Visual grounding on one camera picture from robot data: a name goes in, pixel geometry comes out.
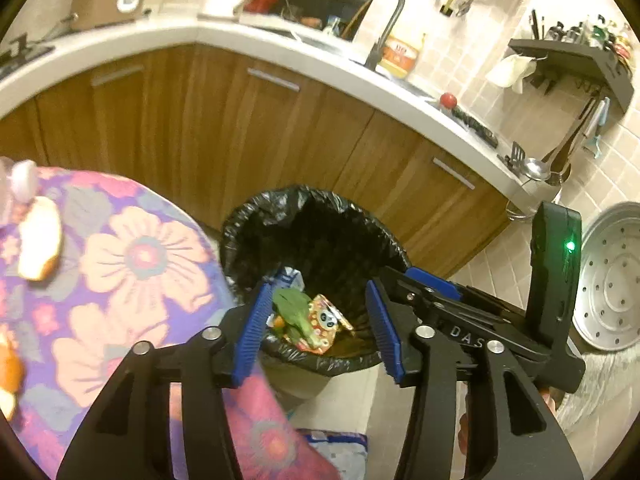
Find orange snack wrapper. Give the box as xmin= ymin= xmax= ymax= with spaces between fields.
xmin=295 ymin=294 xmax=353 ymax=353

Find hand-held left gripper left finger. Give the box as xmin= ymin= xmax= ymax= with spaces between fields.
xmin=57 ymin=280 xmax=276 ymax=480

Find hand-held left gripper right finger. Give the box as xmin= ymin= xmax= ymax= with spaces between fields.
xmin=365 ymin=279 xmax=586 ymax=480

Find teal peeler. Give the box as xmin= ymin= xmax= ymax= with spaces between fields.
xmin=582 ymin=97 xmax=612 ymax=157

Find grey fuzzy mat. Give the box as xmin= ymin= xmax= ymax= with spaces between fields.
xmin=555 ymin=350 xmax=640 ymax=436

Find black wall shelf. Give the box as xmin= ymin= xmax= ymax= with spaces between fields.
xmin=507 ymin=38 xmax=636 ymax=113

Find round metal steamer tray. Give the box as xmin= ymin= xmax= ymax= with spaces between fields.
xmin=565 ymin=201 xmax=640 ymax=352

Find thick orange peel piece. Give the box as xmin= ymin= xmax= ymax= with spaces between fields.
xmin=17 ymin=195 xmax=63 ymax=281

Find clear plastic bottle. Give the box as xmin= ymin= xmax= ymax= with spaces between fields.
xmin=0 ymin=157 xmax=38 ymax=221

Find white hanging rag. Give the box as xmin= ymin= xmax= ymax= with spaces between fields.
xmin=485 ymin=54 xmax=538 ymax=95

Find black gas stove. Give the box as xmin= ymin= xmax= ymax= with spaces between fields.
xmin=0 ymin=35 xmax=56 ymax=81

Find yellow detergent bottle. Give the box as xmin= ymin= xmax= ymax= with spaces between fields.
xmin=380 ymin=34 xmax=427 ymax=80

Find metal ladle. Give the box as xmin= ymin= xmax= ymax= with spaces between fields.
xmin=502 ymin=141 xmax=571 ymax=221

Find wooden base cabinets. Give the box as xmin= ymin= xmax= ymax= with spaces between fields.
xmin=0 ymin=42 xmax=516 ymax=281

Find orange fruit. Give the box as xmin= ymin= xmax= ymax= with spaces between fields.
xmin=0 ymin=332 xmax=26 ymax=421

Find steel sink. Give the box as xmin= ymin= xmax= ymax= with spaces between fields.
xmin=240 ymin=20 xmax=436 ymax=101

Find blue and white plastic bag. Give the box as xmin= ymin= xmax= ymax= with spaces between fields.
xmin=297 ymin=427 xmax=368 ymax=480

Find floral tablecloth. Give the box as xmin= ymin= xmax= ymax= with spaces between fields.
xmin=0 ymin=167 xmax=346 ymax=480

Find metal faucet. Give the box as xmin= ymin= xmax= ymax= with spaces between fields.
xmin=356 ymin=0 xmax=407 ymax=72

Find trash bin with black bag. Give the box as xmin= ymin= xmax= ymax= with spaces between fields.
xmin=220 ymin=186 xmax=412 ymax=401

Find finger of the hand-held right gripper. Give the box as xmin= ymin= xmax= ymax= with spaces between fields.
xmin=405 ymin=266 xmax=531 ymax=329
xmin=378 ymin=266 xmax=451 ymax=332

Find green leafy vegetable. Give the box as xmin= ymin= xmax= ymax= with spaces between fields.
xmin=272 ymin=287 xmax=321 ymax=348

